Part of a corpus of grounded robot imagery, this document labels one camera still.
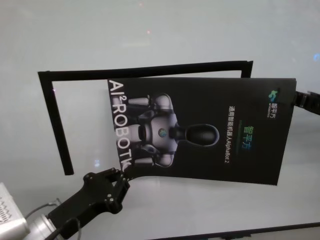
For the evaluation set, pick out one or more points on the white ribbed camera box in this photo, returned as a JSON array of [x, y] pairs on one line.
[[11, 207]]

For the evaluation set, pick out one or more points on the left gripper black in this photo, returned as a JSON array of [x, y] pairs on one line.
[[80, 207]]

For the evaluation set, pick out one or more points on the black tape frame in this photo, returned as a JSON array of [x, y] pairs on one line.
[[55, 120]]

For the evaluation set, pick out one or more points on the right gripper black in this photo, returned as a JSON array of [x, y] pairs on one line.
[[313, 102]]

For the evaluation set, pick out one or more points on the black robot poster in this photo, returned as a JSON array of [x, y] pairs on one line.
[[200, 112]]

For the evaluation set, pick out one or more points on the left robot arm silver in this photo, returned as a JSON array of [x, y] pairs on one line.
[[40, 226]]

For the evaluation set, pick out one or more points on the black table edge frame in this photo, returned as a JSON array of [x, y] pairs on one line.
[[312, 224]]

